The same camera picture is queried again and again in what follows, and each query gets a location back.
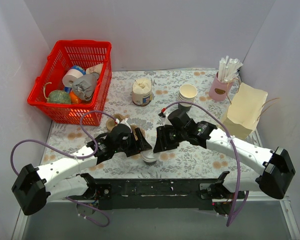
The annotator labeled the white cup lid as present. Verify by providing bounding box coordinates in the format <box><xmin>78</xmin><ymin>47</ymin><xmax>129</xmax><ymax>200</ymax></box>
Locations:
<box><xmin>140</xmin><ymin>149</ymin><xmax>160</xmax><ymax>159</ymax></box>

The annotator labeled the black paper coffee cup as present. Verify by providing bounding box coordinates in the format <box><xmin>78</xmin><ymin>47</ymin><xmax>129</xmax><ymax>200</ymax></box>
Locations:
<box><xmin>143</xmin><ymin>158</ymin><xmax>158</xmax><ymax>166</ymax></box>

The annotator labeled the brown pulp cup carrier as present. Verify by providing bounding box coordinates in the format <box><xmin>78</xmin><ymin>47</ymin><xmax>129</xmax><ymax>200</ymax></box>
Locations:
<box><xmin>106</xmin><ymin>113</ymin><xmax>146</xmax><ymax>140</ymax></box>

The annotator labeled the kraft paper bag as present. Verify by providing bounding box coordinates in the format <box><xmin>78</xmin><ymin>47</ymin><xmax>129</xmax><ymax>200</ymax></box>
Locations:
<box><xmin>221</xmin><ymin>83</ymin><xmax>268</xmax><ymax>140</ymax></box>

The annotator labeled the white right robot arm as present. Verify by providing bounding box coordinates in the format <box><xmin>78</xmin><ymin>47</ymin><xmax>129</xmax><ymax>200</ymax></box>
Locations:
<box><xmin>153</xmin><ymin>109</ymin><xmax>296</xmax><ymax>200</ymax></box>

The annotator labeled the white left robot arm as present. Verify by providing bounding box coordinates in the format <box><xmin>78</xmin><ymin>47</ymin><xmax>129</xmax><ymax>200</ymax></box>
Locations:
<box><xmin>11</xmin><ymin>123</ymin><xmax>152</xmax><ymax>216</ymax></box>

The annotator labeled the napkin pack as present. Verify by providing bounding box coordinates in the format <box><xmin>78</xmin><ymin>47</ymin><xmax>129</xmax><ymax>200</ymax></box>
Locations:
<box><xmin>132</xmin><ymin>77</ymin><xmax>153</xmax><ymax>107</ymax></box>

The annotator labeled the floral patterned table mat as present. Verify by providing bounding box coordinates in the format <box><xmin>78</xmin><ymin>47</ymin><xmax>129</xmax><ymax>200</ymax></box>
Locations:
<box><xmin>47</xmin><ymin>68</ymin><xmax>251</xmax><ymax>179</ymax></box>

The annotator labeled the stack of paper cups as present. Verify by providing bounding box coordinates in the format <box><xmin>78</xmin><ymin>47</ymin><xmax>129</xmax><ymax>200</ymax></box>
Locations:
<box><xmin>178</xmin><ymin>84</ymin><xmax>198</xmax><ymax>112</ymax></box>

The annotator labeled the orange fruit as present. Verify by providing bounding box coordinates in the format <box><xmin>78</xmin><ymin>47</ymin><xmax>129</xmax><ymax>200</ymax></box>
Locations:
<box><xmin>69</xmin><ymin>91</ymin><xmax>82</xmax><ymax>104</ymax></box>

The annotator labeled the pink straw holder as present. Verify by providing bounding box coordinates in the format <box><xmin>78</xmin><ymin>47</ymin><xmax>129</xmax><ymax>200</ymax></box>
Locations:
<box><xmin>209</xmin><ymin>72</ymin><xmax>233</xmax><ymax>102</ymax></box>

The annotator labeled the grey crumpled cloth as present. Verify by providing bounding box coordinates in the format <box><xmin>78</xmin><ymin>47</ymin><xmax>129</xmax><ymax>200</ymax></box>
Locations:
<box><xmin>72</xmin><ymin>73</ymin><xmax>99</xmax><ymax>101</ymax></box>

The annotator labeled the beige floral pouch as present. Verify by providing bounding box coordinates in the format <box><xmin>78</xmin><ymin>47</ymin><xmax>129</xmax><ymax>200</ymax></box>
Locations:
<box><xmin>86</xmin><ymin>63</ymin><xmax>103</xmax><ymax>75</ymax></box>

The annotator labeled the green twine ball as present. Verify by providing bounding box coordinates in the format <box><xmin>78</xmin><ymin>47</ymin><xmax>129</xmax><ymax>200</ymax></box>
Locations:
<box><xmin>47</xmin><ymin>90</ymin><xmax>71</xmax><ymax>104</ymax></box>

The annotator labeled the white tape roll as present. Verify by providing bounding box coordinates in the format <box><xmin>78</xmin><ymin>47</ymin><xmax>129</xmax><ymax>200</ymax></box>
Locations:
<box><xmin>62</xmin><ymin>69</ymin><xmax>83</xmax><ymax>88</ymax></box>

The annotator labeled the red plastic basket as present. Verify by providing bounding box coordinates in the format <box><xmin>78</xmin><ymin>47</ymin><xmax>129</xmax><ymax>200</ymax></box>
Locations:
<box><xmin>27</xmin><ymin>40</ymin><xmax>112</xmax><ymax>126</ymax></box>

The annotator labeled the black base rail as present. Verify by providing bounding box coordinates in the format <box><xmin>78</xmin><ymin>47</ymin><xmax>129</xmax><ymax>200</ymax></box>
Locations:
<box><xmin>27</xmin><ymin>177</ymin><xmax>275</xmax><ymax>211</ymax></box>

